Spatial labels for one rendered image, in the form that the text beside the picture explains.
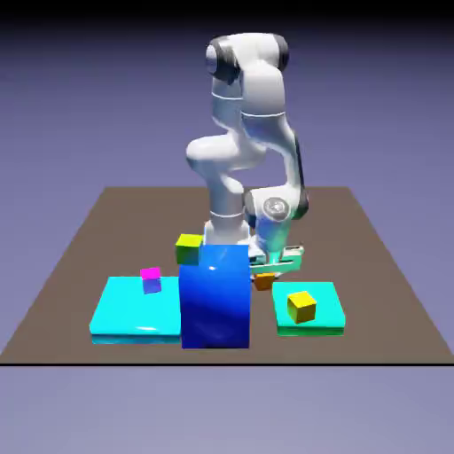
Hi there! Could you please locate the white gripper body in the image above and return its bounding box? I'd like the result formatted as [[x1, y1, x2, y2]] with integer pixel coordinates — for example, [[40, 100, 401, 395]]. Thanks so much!
[[248, 244, 306, 277]]

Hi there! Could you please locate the small orange cube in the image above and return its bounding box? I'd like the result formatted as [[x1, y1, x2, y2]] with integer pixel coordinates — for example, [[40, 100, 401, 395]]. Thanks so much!
[[254, 271, 277, 293]]

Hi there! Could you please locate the small yellow cube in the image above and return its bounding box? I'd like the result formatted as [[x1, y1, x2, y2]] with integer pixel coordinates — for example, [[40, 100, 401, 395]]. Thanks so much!
[[286, 290, 317, 325]]

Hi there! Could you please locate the small lime cube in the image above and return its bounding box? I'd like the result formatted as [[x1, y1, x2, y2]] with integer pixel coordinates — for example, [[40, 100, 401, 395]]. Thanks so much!
[[174, 233, 204, 267]]

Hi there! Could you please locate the small magenta cube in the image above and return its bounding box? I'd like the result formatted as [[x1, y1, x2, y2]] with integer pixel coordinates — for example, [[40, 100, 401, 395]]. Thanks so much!
[[139, 266, 163, 296]]

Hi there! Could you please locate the large turquoise box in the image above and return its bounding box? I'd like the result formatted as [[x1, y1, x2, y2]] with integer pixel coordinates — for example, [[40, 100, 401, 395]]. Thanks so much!
[[271, 281, 347, 338]]

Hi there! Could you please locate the large blue box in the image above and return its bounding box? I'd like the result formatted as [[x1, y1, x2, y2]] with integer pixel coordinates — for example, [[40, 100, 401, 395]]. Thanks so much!
[[178, 243, 252, 351]]

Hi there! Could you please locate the large cyan box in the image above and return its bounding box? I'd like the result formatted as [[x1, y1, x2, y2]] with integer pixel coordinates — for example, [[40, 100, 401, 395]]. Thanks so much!
[[88, 275, 183, 346]]

